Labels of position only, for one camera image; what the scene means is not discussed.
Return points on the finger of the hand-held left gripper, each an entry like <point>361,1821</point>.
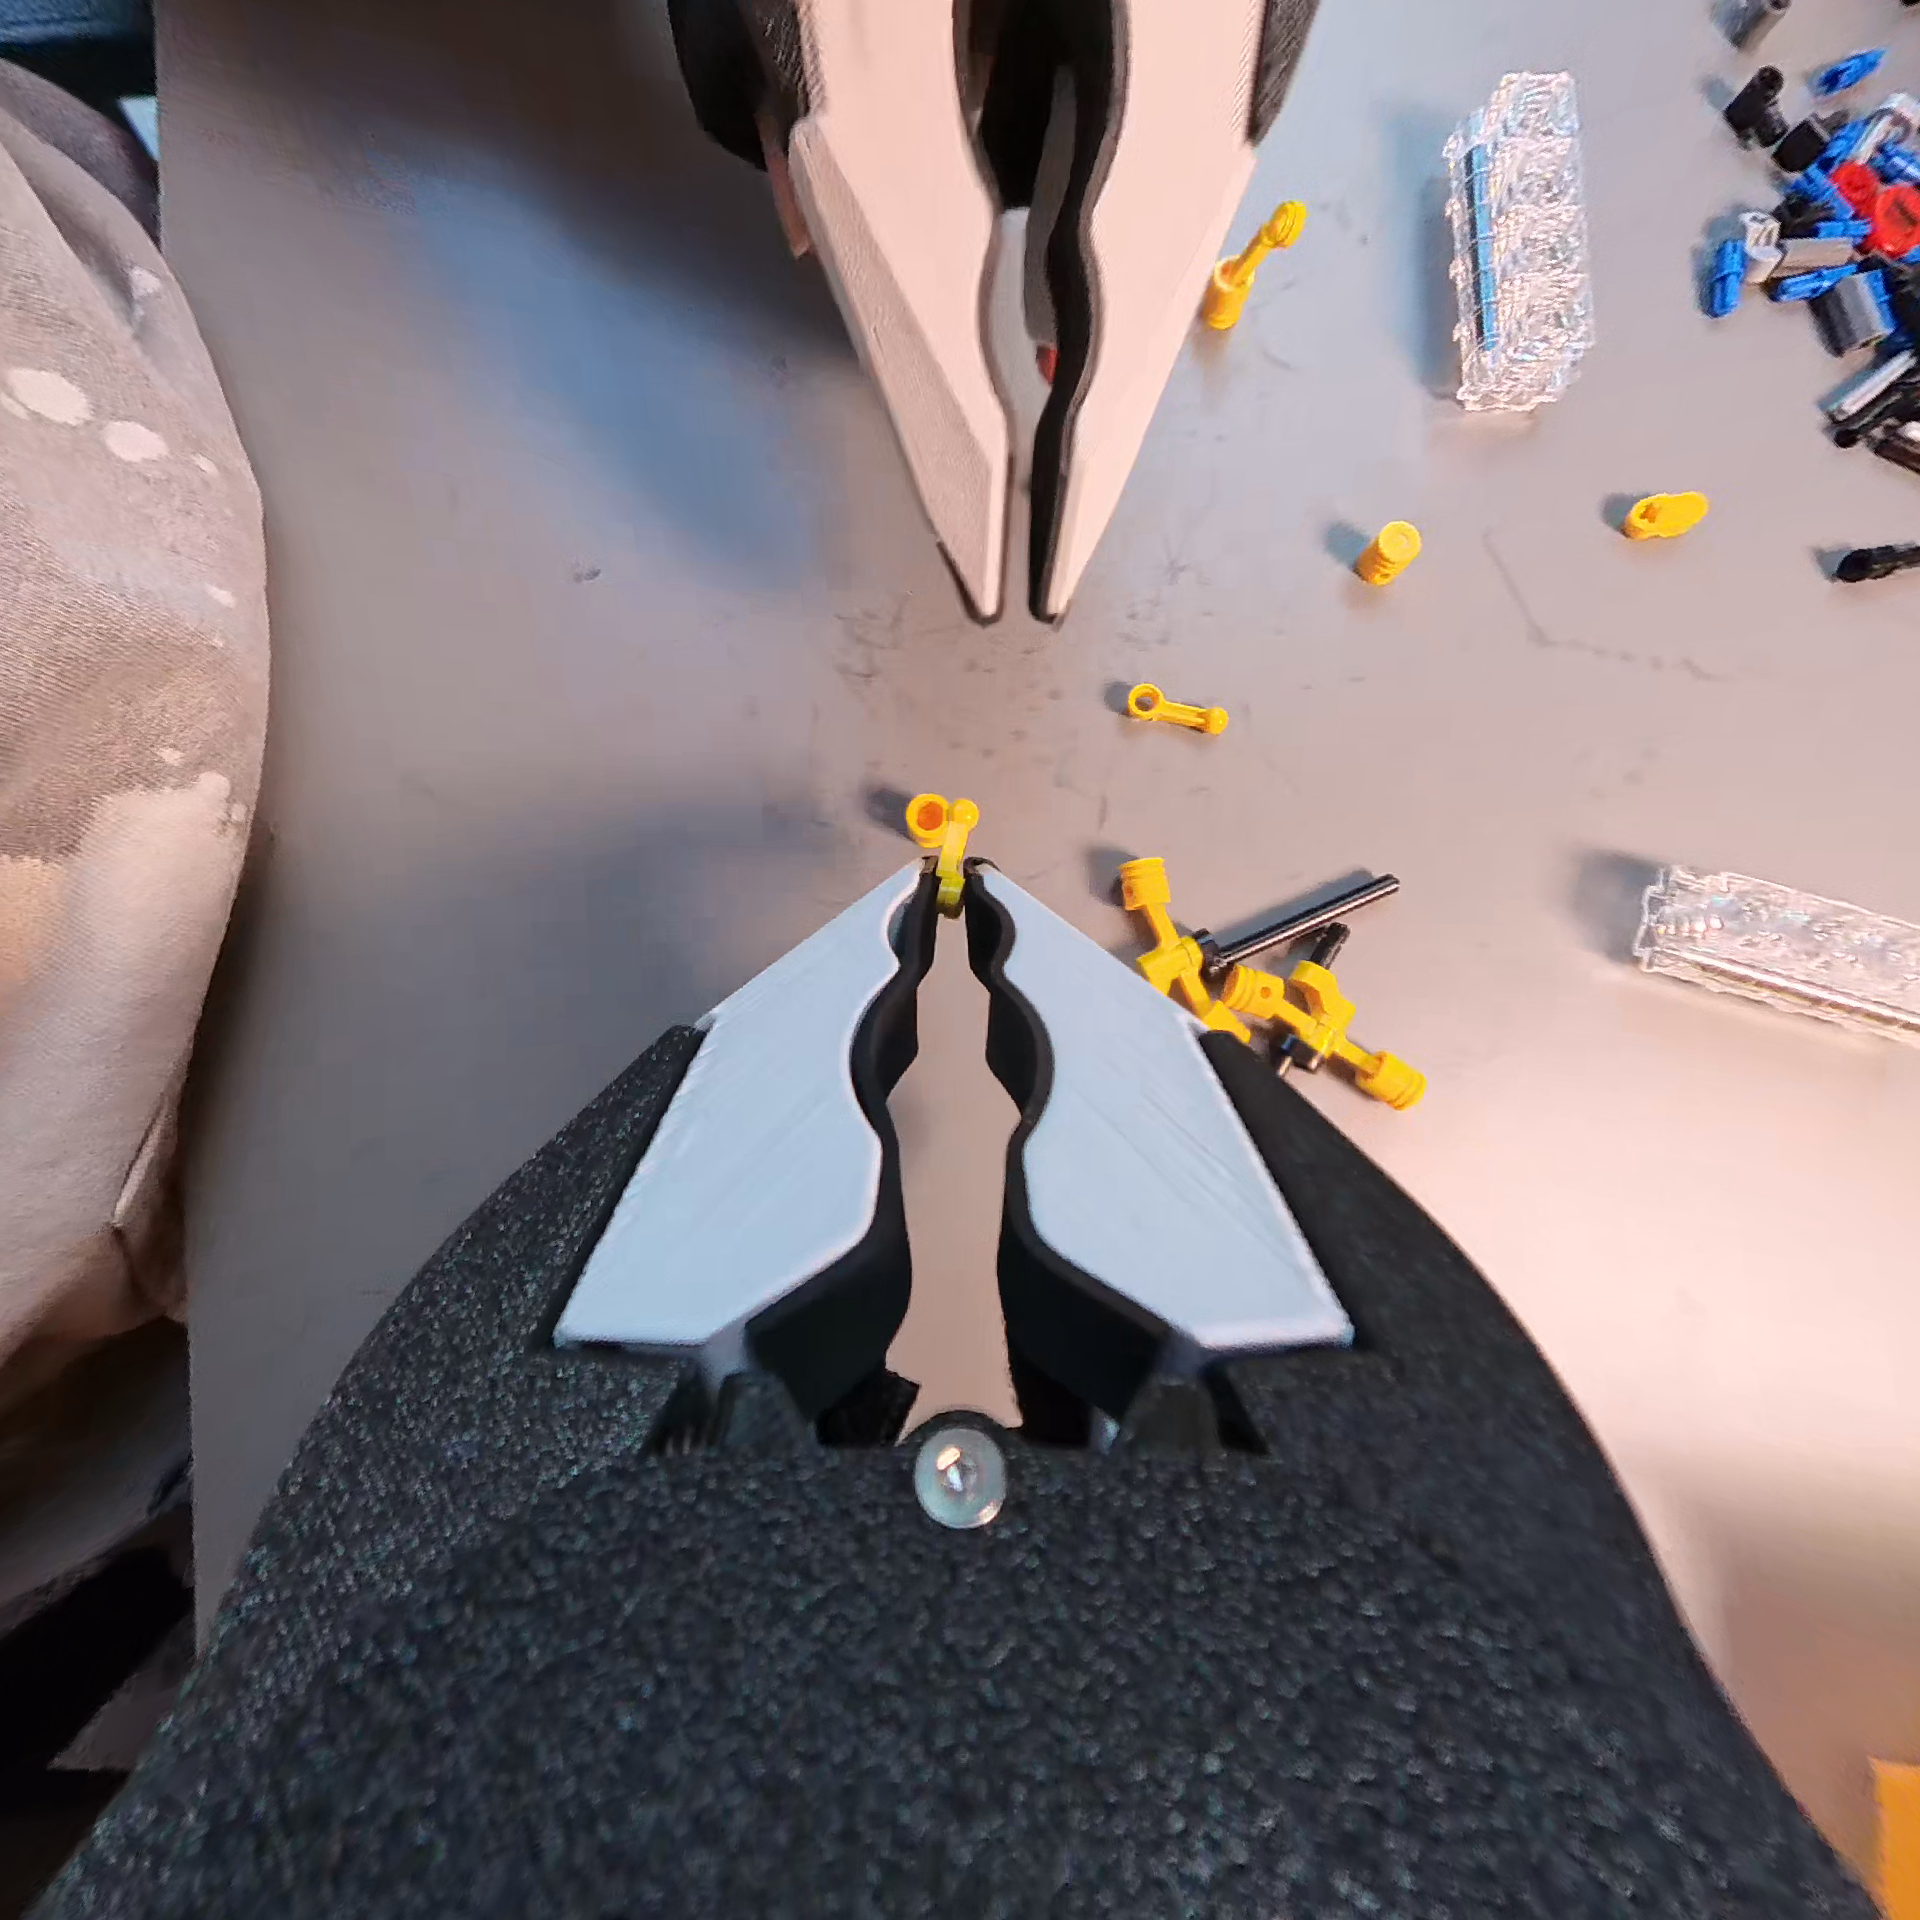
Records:
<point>1170,180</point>
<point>901,224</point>

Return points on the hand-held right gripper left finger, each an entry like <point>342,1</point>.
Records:
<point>720,1200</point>

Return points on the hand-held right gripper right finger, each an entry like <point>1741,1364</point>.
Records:
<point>1170,1200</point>

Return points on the yellow connecting rod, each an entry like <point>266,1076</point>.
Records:
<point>954,879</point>
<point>1278,228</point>
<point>1177,708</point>

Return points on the yellow piston crank assembly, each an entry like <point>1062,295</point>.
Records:
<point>1148,885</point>
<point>1320,1004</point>

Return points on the grey desk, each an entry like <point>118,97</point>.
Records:
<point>524,675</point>

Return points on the person's left hand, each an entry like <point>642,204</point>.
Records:
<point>788,211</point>

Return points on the clear plastic building piece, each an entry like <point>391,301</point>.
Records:
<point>1524,241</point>
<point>1786,944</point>

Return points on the yellow piston with cross mark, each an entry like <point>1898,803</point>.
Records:
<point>1665,515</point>

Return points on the pile of small building parts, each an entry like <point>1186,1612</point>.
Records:
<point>1845,224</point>

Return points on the black pin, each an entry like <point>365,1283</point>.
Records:
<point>1874,562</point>

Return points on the yellow storage bin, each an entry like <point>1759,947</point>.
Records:
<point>1898,1844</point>

